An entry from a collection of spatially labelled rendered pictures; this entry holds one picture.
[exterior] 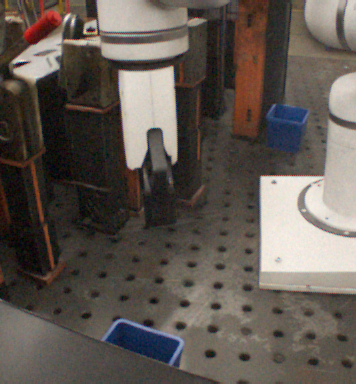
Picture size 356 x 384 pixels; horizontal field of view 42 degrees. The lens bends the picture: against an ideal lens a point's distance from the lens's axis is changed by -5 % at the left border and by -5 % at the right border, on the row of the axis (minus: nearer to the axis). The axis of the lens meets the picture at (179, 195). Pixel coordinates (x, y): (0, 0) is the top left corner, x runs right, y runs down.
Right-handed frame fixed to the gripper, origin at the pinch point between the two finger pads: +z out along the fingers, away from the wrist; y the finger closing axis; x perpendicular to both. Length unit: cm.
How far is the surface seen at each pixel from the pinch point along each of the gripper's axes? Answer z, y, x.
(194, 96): 2.7, -40.7, 11.3
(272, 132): 21, -62, 34
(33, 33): -16.3, -15.9, -13.0
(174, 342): 19.2, 4.0, 0.5
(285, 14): -5, -89, 47
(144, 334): 19.3, 1.8, -3.1
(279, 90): 19, -90, 46
